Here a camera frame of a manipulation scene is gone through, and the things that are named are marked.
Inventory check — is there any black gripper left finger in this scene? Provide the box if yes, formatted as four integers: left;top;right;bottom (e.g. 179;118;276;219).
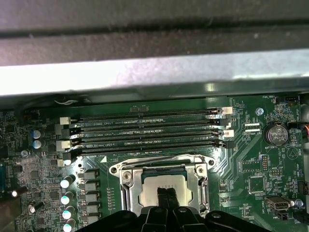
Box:
74;187;169;232

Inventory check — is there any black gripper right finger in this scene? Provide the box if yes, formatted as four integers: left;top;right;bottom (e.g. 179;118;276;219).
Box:
168;187;266;232

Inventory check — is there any silver-topped CPU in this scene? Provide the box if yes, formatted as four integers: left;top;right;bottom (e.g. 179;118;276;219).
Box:
137;166;195;210

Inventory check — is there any metal socket cover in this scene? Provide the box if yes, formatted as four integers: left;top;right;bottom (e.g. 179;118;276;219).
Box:
119;163;210;217

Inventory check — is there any metal wire locking lever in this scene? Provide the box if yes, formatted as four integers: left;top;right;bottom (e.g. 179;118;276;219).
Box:
115;154;211;170

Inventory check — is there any CPU socket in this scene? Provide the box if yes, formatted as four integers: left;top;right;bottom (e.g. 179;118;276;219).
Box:
108;153;216;217

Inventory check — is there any black RAM slot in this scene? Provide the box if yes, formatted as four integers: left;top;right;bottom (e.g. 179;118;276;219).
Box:
56;129;235;149
59;106;234;125
55;118;232;138
62;140;234;161

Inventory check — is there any square black chip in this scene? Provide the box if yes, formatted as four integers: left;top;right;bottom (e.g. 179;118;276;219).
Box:
248;177;265;194

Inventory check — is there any green motherboard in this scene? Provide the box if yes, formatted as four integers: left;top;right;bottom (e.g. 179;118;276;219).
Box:
0;95;309;232

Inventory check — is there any silver internal USB port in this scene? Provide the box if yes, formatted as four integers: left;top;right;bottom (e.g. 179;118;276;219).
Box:
265;196;291;211

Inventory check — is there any dark can capacitor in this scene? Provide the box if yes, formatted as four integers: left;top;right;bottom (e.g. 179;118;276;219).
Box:
28;202;45;215
11;185;29;198

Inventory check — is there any round coin battery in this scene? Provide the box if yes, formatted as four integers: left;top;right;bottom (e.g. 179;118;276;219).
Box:
263;123;290;147

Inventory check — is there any black PC case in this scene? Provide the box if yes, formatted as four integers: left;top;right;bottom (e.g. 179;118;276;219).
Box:
0;0;309;112

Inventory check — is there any black and white wire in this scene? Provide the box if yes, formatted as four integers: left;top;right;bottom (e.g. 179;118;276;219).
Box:
54;98;79;106

